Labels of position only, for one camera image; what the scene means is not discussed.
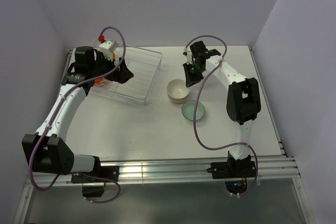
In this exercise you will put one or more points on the aluminium mounting rail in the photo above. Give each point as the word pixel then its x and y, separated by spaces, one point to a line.
pixel 194 170

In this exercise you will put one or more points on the white orange bowl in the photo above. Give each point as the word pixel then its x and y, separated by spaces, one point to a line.
pixel 101 83

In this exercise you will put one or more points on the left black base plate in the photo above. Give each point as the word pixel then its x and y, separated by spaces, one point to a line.
pixel 104 172

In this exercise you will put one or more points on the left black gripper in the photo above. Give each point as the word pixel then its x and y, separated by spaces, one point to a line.
pixel 121 76

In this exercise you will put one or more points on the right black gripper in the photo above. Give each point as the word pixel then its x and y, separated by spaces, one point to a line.
pixel 190 80

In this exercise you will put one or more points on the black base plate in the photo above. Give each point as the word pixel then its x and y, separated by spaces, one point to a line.
pixel 223 170
pixel 104 172

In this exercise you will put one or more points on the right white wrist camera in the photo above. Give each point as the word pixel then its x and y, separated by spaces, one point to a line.
pixel 189 57

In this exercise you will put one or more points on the cream bowl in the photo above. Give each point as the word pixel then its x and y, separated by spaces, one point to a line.
pixel 177 88
pixel 177 101

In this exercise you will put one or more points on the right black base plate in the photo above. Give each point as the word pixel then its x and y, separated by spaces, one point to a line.
pixel 223 170

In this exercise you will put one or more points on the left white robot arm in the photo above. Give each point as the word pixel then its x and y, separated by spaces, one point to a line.
pixel 46 150

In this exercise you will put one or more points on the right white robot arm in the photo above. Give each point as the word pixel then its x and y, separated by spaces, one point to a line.
pixel 243 97

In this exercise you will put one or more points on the light green bowl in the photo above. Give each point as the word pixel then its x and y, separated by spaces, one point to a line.
pixel 188 110

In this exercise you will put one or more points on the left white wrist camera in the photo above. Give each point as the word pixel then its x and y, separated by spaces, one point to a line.
pixel 107 47

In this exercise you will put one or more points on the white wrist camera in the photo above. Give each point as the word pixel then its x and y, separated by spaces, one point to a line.
pixel 189 57
pixel 107 47

